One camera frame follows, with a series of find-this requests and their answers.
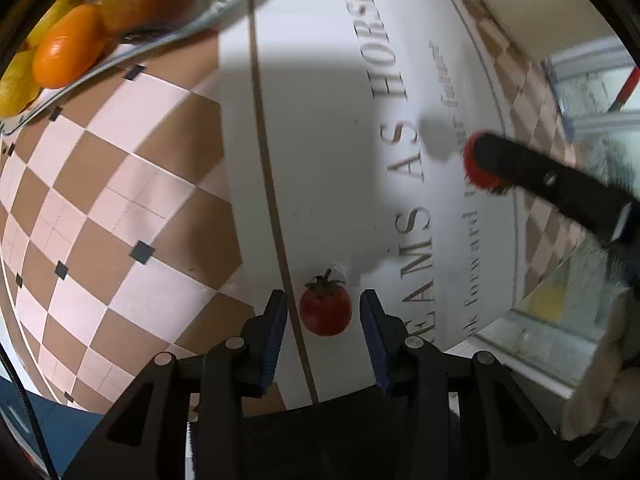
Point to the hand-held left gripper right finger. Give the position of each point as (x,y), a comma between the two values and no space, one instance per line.
(372,342)

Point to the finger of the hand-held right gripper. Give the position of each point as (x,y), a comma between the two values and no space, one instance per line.
(550,180)

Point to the red cherry tomato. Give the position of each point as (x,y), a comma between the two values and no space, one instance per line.
(475,175)
(325,310)

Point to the glass sliding door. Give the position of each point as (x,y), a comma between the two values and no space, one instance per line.
(590,110)

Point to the yellow object behind glass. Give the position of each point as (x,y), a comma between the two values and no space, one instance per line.
(545,300)

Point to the checkered printed tablecloth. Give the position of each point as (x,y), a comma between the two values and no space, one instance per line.
(150,185)

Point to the blue cabinet front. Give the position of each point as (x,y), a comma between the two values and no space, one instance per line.
(65,430)

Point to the red object behind glass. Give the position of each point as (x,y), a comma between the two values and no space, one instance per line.
(625,91)

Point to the yellow citrus fruit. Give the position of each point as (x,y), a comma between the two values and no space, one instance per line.
(15,85)
(52,10)

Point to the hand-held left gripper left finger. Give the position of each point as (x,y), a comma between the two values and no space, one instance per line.
(272,342)

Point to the person's right hand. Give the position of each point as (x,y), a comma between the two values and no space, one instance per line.
(595,375)

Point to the beige utensil holder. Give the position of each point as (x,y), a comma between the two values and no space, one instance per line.
(540,10)

